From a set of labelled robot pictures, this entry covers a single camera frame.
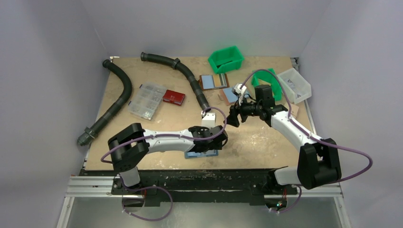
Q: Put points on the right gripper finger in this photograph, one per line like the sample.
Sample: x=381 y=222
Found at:
x=233 y=117
x=244 y=113

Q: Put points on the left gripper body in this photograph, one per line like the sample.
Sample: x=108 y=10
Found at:
x=215 y=143

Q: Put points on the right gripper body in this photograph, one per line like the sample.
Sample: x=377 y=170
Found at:
x=237 y=114

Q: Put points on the blue leather card holder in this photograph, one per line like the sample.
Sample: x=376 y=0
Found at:
x=209 y=153

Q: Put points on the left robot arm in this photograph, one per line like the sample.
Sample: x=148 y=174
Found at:
x=129 y=147

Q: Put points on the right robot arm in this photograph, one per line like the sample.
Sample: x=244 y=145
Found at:
x=318 y=160

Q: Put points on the pink open card holder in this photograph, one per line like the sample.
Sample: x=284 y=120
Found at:
x=228 y=96

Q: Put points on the brown open card holder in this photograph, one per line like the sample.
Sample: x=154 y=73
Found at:
x=212 y=82

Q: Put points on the beige card holder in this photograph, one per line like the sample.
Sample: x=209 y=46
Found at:
x=293 y=108

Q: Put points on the red card case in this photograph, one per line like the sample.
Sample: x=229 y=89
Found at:
x=173 y=97

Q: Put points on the green bin right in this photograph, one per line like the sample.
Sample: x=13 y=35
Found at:
x=265 y=78

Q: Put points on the green bin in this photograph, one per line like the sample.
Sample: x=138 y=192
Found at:
x=225 y=60
x=265 y=78

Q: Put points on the white translucent bin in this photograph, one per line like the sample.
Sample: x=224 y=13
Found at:
x=296 y=87

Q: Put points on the green bin rear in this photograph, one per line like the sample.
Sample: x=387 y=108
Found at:
x=225 y=60

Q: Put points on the clear plastic screw box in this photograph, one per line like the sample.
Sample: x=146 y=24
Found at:
x=147 y=99

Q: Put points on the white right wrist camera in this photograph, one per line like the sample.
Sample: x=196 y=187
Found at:
x=239 y=90

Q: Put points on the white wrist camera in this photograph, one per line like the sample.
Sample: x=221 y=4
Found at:
x=239 y=90
x=209 y=120

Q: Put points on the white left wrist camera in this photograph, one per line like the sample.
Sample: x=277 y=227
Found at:
x=209 y=120

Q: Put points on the black table front rail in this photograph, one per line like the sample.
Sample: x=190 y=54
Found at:
x=253 y=186

